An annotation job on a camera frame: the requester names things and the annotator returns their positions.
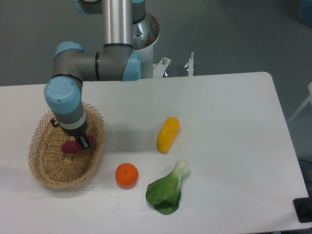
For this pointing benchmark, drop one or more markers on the black device at edge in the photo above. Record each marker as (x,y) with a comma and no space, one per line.
(303,208)

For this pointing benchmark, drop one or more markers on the white clamp bracket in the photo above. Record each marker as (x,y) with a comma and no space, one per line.
(189,67)

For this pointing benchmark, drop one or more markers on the white mounting frame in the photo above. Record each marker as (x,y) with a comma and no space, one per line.
(160,68)

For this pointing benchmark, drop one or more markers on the yellow pepper toy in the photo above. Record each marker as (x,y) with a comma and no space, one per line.
(167,134)

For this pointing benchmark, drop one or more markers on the orange mandarin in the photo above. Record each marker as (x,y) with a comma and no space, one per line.
(126,174)

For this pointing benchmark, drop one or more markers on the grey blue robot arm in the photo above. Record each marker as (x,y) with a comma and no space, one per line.
(119,61)

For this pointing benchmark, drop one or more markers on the woven wicker basket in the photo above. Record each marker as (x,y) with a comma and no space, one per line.
(57,169)

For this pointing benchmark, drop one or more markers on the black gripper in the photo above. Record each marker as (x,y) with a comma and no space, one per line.
(77,130)

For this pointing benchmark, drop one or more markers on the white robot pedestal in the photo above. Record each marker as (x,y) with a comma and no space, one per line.
(148,48)

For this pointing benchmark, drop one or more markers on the green bok choy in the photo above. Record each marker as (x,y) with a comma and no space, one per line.
(165,193)

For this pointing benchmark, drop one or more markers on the purple sweet potato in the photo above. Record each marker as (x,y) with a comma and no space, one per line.
(72,146)

